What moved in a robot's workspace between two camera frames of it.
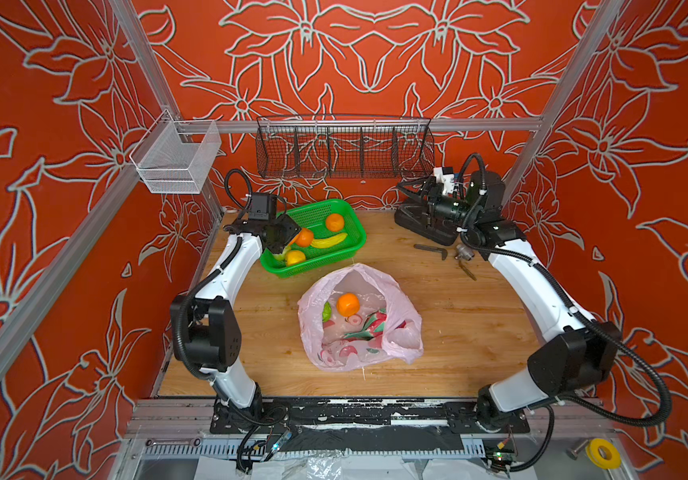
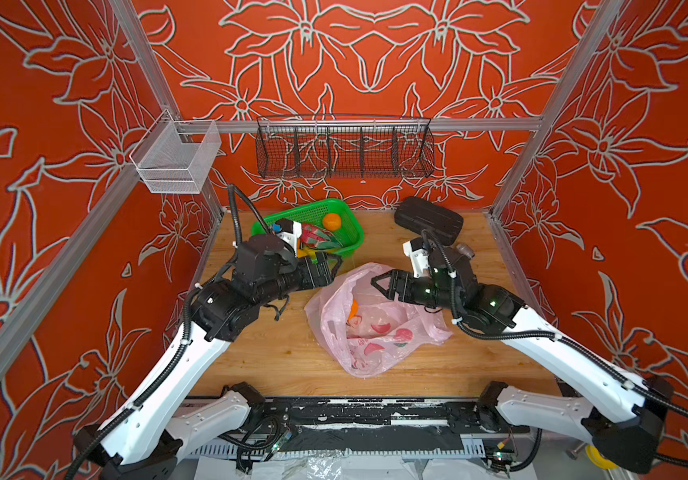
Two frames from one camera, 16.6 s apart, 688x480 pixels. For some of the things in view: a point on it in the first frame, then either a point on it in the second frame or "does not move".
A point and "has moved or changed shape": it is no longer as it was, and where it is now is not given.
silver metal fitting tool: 464,254 does not move
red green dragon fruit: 373,327 to 315,237
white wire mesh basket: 176,156 does not move
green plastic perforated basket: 314,217 does not move
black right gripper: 431,188 to 395,283
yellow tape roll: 592,451 does not move
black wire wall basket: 344,146 does not move
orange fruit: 335,222 does not move
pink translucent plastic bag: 355,315 has moved or changed shape
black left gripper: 290,228 to 325,273
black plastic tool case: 416,218 does not move
